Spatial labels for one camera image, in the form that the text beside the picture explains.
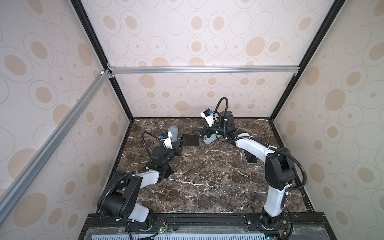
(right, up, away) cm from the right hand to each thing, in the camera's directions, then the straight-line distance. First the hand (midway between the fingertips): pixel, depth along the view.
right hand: (197, 126), depth 85 cm
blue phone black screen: (-4, -8, -3) cm, 9 cm away
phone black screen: (-17, -28, +7) cm, 34 cm away
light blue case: (-17, -3, +27) cm, 32 cm away
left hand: (-5, -7, -4) cm, 9 cm away
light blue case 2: (+23, -14, -28) cm, 39 cm away
